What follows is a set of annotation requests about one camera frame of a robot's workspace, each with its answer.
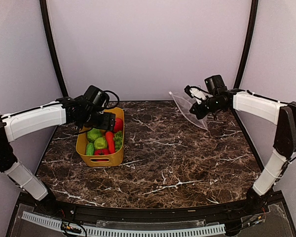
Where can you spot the black frame post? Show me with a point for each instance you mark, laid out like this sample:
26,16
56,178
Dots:
51,47
247,43

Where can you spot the yellow plastic basket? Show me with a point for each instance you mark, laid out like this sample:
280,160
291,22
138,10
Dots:
114,159

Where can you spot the left black frame post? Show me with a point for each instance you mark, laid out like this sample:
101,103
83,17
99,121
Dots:
51,47

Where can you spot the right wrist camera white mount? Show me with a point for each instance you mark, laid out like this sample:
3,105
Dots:
197,94

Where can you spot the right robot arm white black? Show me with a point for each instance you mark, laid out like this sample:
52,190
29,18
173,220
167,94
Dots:
217,98

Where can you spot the orange carrot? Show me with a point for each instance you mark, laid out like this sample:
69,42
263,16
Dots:
109,136

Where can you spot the white slotted cable duct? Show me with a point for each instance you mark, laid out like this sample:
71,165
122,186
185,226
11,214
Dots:
126,229

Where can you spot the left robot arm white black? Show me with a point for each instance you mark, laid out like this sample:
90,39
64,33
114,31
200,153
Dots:
89,110

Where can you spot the green cucumber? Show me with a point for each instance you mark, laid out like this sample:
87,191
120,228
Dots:
90,149

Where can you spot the clear zip top bag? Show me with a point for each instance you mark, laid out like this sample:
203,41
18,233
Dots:
184,104

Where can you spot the red apple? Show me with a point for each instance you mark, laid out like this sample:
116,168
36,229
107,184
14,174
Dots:
118,126

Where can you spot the green cabbage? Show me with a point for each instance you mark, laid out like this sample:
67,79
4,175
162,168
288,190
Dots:
100,143
93,135

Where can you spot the red tomato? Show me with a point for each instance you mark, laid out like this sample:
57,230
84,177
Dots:
100,155

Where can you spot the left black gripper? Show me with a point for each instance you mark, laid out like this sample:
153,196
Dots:
108,123

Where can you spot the black front rail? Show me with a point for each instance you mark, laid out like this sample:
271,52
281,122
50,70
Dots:
228,212

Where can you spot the right black frame post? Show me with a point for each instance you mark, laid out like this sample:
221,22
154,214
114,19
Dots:
247,43

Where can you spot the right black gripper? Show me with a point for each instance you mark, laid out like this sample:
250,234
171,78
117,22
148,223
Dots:
201,113

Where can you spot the green grapes bunch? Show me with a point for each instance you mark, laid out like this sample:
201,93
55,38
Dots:
118,140

